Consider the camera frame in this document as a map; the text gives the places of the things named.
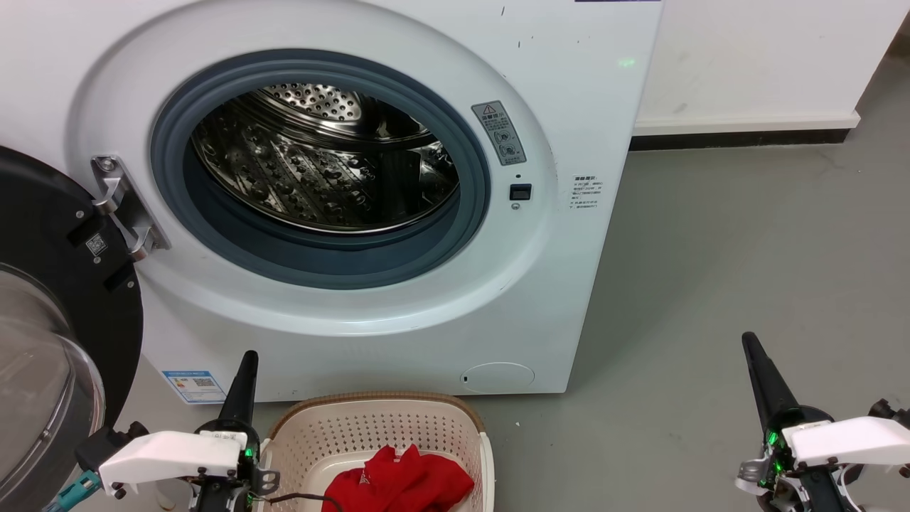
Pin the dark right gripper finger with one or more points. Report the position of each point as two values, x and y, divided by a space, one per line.
762 395
778 391

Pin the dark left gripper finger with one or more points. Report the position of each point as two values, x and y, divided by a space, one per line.
234 405
250 398

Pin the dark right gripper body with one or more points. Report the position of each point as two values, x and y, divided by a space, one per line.
810 491

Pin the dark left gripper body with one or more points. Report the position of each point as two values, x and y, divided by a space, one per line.
224 498

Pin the red cloth garment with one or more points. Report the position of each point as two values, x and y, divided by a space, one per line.
405 483

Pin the cream perforated laundry basket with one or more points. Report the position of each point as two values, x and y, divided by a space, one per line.
370 427

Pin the stainless steel washing machine drum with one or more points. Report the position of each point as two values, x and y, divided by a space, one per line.
313 171

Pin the washing machine door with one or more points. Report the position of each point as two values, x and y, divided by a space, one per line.
43 213

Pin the blue energy label sticker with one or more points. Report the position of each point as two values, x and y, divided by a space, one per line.
193 387

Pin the teal connector plug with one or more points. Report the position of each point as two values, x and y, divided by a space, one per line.
71 492

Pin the grey rubber door gasket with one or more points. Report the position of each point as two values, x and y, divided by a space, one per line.
320 262

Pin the white QR code sticker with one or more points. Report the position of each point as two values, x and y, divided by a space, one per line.
97 245

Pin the white front-load washing machine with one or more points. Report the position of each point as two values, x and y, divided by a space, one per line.
569 284

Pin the silver metal door hinge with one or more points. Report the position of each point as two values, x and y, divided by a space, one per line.
115 195

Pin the round white filter cover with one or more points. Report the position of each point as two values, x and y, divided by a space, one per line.
498 377

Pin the small printed text label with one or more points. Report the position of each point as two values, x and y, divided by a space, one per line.
586 193

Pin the white and black baseboard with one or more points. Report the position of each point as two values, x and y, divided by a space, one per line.
746 122

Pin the black door lock slot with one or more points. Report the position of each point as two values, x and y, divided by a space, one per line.
520 193

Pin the grey warning sticker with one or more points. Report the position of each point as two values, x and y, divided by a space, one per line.
499 134

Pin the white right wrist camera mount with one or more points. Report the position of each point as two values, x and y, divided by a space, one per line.
853 437

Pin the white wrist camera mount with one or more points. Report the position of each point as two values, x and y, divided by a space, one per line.
853 437
170 451

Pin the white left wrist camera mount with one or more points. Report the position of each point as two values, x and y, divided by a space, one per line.
170 451

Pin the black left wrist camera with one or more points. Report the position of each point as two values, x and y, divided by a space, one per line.
96 448

